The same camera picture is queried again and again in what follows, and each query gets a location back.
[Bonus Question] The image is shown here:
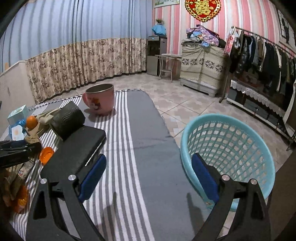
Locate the beige printed snack wrapper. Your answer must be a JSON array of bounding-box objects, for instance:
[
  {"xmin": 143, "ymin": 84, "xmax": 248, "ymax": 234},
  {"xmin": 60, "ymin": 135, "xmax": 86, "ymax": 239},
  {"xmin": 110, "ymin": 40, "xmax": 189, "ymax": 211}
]
[{"xmin": 1, "ymin": 161, "xmax": 34, "ymax": 207}]

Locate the orange plastic wrapper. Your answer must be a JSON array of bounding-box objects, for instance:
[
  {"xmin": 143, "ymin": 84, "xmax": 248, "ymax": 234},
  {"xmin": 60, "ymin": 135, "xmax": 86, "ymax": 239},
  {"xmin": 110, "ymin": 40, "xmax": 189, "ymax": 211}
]
[{"xmin": 11, "ymin": 185, "xmax": 29, "ymax": 214}]

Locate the blue plastic bag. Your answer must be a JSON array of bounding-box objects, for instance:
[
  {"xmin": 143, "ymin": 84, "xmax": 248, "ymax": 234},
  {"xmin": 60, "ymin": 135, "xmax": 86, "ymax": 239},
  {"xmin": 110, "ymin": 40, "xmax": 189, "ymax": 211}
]
[{"xmin": 9, "ymin": 119, "xmax": 26, "ymax": 141}]

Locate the orange round lid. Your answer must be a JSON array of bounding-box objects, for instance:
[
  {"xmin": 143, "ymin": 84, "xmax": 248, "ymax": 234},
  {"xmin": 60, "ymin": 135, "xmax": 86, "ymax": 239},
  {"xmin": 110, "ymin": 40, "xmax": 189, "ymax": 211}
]
[{"xmin": 39, "ymin": 147, "xmax": 55, "ymax": 166}]

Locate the orange fruit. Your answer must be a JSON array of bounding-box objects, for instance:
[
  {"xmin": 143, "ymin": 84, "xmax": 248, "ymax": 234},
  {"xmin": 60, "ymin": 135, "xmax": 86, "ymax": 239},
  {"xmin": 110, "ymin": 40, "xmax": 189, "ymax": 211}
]
[{"xmin": 26, "ymin": 115, "xmax": 38, "ymax": 130}]

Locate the teal tissue box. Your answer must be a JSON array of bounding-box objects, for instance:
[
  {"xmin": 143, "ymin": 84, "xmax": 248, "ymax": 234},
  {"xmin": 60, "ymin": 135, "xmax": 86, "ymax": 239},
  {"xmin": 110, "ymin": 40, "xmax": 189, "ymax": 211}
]
[{"xmin": 7, "ymin": 105, "xmax": 29, "ymax": 126}]

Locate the black rectangular case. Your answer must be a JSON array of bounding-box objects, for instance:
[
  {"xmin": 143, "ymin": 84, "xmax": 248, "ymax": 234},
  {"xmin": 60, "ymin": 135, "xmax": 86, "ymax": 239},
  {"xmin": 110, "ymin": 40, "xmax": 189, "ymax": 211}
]
[{"xmin": 40, "ymin": 126, "xmax": 106, "ymax": 183}]

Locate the white low cabinet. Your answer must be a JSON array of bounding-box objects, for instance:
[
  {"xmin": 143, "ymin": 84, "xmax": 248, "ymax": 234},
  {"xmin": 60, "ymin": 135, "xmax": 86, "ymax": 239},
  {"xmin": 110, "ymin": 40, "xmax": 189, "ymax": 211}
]
[{"xmin": 1, "ymin": 61, "xmax": 36, "ymax": 133}]

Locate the black cylindrical roll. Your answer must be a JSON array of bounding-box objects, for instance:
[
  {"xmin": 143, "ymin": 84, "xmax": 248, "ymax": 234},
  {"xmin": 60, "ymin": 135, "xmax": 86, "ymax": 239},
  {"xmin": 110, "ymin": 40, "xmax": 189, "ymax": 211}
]
[{"xmin": 49, "ymin": 101, "xmax": 85, "ymax": 142}]

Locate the light blue plastic basket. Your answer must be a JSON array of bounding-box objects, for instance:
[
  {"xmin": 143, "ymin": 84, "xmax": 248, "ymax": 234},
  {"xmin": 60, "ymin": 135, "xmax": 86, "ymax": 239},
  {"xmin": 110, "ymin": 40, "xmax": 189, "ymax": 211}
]
[{"xmin": 180, "ymin": 113, "xmax": 275, "ymax": 209}]

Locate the pink enamel mug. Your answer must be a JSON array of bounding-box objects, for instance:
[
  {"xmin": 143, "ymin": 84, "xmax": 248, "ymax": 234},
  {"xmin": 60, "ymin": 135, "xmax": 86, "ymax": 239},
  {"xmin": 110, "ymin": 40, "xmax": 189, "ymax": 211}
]
[{"xmin": 82, "ymin": 83, "xmax": 115, "ymax": 116}]

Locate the blue and floral curtain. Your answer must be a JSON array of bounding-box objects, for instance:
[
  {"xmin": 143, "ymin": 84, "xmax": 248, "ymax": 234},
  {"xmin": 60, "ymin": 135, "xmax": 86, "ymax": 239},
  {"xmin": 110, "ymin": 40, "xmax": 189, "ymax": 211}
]
[{"xmin": 1, "ymin": 1, "xmax": 152, "ymax": 102}]

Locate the low shelf with lace cover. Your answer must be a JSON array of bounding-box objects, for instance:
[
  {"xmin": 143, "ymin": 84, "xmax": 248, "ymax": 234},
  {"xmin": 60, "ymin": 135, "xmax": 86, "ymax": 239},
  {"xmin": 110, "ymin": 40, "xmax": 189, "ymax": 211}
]
[{"xmin": 224, "ymin": 79, "xmax": 295, "ymax": 143}]

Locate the cloth covered cabinet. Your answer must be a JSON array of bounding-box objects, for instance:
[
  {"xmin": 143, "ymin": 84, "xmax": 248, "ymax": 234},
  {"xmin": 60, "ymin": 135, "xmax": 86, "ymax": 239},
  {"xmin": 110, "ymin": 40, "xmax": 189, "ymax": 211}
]
[{"xmin": 180, "ymin": 42, "xmax": 228, "ymax": 97}]

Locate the clothes rack with garments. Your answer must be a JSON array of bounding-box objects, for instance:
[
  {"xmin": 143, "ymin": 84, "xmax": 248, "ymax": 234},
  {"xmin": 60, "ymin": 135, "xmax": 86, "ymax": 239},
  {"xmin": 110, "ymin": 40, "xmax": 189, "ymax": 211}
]
[{"xmin": 219, "ymin": 26, "xmax": 296, "ymax": 140}]

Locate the small white stool table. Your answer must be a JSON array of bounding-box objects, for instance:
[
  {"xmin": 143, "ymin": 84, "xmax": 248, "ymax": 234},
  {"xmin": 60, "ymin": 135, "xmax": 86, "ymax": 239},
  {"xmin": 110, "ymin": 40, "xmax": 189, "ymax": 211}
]
[{"xmin": 156, "ymin": 53, "xmax": 182, "ymax": 82}]

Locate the grey water dispenser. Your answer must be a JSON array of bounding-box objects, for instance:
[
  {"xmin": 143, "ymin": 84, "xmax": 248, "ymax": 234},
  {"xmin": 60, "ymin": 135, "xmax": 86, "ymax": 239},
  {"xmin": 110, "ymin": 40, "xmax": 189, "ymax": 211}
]
[{"xmin": 147, "ymin": 36, "xmax": 167, "ymax": 76}]

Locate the blue pot with plant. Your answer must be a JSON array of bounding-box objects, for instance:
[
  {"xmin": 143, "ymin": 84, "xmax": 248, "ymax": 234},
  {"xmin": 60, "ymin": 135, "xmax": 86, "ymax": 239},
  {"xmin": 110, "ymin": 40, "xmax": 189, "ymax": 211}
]
[{"xmin": 152, "ymin": 19, "xmax": 167, "ymax": 37}]

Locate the pile of clothes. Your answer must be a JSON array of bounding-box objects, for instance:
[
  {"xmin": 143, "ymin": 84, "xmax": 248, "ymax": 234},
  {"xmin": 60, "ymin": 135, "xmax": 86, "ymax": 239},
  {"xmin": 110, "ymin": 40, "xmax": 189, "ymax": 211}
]
[{"xmin": 184, "ymin": 25, "xmax": 226, "ymax": 48}]

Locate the framed wall picture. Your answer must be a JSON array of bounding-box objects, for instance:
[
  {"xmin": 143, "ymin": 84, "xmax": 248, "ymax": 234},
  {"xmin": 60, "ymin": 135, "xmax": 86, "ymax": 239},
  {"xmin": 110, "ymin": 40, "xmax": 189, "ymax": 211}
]
[{"xmin": 153, "ymin": 0, "xmax": 180, "ymax": 8}]

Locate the red gold wall ornament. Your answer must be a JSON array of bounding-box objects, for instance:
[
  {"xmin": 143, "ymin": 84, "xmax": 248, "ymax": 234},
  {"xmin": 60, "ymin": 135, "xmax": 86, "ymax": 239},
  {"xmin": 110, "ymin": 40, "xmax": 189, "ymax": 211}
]
[{"xmin": 185, "ymin": 0, "xmax": 221, "ymax": 23}]

